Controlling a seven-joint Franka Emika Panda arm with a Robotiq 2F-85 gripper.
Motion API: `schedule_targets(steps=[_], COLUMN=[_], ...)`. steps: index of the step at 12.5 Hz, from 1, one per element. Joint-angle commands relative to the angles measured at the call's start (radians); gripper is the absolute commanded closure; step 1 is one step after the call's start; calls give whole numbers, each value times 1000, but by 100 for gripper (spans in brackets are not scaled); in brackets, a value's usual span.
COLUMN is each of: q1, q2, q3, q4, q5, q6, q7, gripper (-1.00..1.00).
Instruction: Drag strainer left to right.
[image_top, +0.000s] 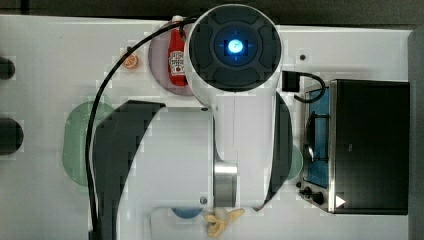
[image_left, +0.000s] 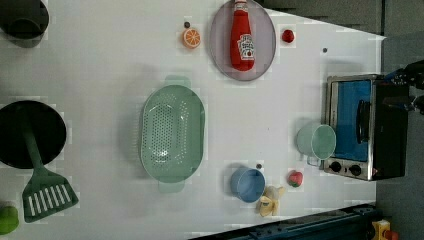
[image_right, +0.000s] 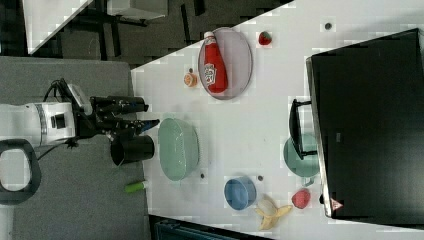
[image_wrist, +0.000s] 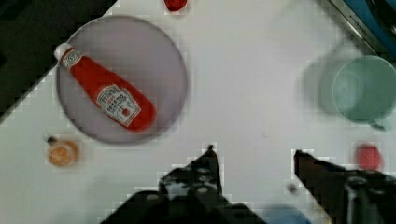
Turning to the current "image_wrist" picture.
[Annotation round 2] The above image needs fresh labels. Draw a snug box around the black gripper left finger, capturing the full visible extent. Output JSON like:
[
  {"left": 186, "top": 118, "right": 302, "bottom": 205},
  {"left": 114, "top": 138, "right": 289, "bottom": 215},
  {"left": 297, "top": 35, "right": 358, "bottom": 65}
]
[{"left": 159, "top": 145, "right": 222, "bottom": 204}]

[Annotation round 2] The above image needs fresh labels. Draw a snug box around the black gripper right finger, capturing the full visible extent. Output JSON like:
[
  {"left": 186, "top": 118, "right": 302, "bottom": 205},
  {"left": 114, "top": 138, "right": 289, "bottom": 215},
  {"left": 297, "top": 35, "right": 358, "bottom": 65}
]
[{"left": 293, "top": 150, "right": 396, "bottom": 224}]

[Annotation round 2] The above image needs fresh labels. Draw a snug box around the blue bowl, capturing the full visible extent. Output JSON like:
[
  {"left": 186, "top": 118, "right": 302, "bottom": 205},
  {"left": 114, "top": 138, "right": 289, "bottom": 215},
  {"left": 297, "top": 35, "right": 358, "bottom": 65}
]
[{"left": 262, "top": 205, "right": 312, "bottom": 224}]

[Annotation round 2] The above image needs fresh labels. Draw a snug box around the red ketchup bottle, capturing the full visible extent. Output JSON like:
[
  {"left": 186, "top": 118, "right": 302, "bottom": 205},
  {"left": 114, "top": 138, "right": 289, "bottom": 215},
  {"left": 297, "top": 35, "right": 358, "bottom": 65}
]
[{"left": 54, "top": 43, "right": 157, "bottom": 133}]

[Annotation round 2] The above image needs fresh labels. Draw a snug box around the light green cup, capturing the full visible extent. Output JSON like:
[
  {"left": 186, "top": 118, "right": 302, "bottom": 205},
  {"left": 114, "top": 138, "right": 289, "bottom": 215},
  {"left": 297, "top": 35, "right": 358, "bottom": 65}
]
[{"left": 316, "top": 49, "right": 396, "bottom": 132}]

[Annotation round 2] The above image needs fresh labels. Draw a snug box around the grey round plate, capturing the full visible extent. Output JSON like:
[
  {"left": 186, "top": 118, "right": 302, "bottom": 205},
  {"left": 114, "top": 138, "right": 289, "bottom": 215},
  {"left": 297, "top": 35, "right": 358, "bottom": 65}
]
[{"left": 56, "top": 15, "right": 189, "bottom": 145}]

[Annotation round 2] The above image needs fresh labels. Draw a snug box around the orange slice toy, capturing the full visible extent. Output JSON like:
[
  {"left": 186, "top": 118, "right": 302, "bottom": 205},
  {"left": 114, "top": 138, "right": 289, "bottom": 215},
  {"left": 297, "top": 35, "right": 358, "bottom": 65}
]
[{"left": 46, "top": 136, "right": 79, "bottom": 167}]

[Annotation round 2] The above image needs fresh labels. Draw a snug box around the red strawberry toy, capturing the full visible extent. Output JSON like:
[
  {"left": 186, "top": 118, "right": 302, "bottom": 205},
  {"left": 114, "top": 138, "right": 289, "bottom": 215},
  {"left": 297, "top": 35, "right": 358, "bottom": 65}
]
[{"left": 164, "top": 0, "right": 188, "bottom": 11}]

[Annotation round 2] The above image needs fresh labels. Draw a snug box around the silver toaster oven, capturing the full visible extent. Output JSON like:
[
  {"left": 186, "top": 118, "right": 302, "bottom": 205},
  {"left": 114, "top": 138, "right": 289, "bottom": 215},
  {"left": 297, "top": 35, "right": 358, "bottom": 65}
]
[{"left": 315, "top": 0, "right": 396, "bottom": 63}]

